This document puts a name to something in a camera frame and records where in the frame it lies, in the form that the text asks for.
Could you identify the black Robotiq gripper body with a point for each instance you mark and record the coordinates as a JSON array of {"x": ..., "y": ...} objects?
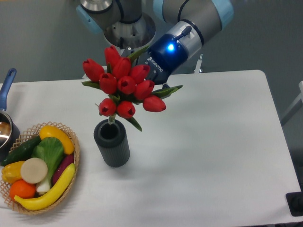
[{"x": 164, "y": 57}]

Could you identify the red tulip bouquet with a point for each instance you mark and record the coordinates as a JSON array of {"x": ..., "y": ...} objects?
[{"x": 126, "y": 85}]

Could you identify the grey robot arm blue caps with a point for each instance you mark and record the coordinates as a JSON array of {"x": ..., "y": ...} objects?
[{"x": 208, "y": 17}]

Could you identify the dark grey ribbed vase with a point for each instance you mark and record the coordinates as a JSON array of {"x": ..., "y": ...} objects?
[{"x": 112, "y": 142}]

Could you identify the yellow squash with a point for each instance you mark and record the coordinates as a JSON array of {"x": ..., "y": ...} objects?
[{"x": 52, "y": 131}]

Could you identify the purple sweet potato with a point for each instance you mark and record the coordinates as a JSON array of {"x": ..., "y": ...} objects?
[{"x": 67, "y": 160}]

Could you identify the green bok choy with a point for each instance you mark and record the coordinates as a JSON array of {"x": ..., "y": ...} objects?
[{"x": 51, "y": 151}]

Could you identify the woven wicker basket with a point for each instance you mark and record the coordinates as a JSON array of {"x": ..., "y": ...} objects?
[{"x": 28, "y": 134}]

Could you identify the dark green cucumber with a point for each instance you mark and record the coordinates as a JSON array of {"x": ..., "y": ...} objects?
[{"x": 22, "y": 152}]

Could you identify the beige round disc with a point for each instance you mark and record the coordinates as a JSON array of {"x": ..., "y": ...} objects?
[{"x": 34, "y": 170}]

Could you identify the yellow banana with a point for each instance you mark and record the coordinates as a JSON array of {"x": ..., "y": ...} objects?
[{"x": 53, "y": 194}]

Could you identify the yellow bell pepper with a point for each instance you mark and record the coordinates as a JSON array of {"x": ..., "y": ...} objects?
[{"x": 12, "y": 172}]

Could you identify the black device at table edge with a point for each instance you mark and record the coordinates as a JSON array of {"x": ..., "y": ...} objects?
[{"x": 295, "y": 203}]

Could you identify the orange fruit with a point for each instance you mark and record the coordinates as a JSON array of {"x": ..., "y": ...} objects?
[{"x": 22, "y": 189}]

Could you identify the white frame at right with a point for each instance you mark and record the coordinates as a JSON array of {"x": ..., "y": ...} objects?
[{"x": 294, "y": 107}]

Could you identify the blue handled saucepan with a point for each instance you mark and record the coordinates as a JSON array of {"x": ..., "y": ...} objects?
[{"x": 9, "y": 132}]

